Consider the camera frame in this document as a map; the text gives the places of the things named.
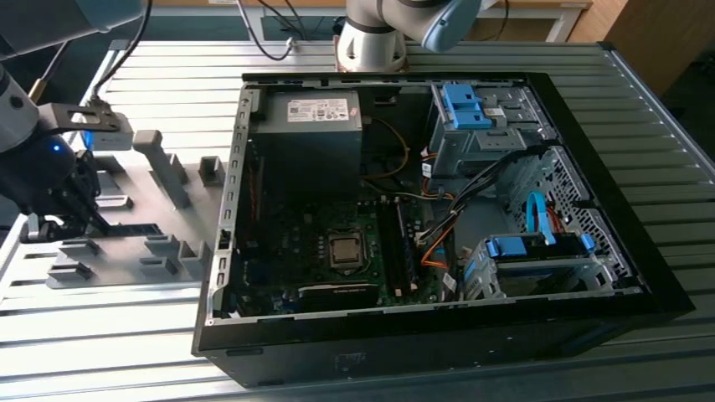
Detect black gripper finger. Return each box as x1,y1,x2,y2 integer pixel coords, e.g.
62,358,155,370
75,150,114,235
19,209,91,245

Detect dark RAM stick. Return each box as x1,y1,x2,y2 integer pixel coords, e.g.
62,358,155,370
395,198,419,293
103,223,164,238

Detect gray parts rack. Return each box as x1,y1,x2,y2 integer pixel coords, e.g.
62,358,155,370
44,129,228,291

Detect gray power supply unit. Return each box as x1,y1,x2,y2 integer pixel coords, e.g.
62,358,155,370
248,90,364,198

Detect CPU socket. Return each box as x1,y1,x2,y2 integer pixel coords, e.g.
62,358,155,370
326,228,371,274

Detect silver CPU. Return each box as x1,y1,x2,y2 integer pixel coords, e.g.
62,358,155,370
332,238,363,264

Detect black graphics card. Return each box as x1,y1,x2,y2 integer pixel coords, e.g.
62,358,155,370
298,281,380,313

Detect green motherboard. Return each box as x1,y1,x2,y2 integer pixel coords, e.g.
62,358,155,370
239,196,448,315

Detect black open PC case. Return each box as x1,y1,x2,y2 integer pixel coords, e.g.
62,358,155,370
191,70,698,389

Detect blue drive latch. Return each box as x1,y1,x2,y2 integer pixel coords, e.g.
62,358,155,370
439,83,499,130

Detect metal drive cage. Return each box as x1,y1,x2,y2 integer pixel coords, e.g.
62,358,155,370
427,83,561,179

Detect hard disk in blue carrier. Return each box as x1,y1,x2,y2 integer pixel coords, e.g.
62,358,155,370
484,232,597,265

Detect metal disk bay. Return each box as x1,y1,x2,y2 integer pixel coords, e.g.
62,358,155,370
460,242,643,301

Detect wooden cabinet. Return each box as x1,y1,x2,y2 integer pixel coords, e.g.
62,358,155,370
569,0,715,97

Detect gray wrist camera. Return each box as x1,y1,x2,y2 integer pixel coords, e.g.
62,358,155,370
87,121,136,152

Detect black camera bracket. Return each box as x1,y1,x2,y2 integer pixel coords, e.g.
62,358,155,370
38,102,127,133

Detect cable with brass plug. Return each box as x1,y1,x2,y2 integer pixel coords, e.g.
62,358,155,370
27,39,72,104

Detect black camera cable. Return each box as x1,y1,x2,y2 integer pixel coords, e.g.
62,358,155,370
88,0,155,106

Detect cable with pale connector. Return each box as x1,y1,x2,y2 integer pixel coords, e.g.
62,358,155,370
235,0,298,62

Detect yellow wire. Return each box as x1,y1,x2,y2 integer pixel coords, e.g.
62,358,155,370
360,116,412,183

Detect orange wire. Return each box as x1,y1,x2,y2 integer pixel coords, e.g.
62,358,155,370
419,234,448,269

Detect black cable bundle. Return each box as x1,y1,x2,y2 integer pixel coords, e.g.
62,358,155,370
416,152,547,246

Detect blue wire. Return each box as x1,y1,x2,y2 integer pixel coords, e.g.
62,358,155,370
526,190,558,246

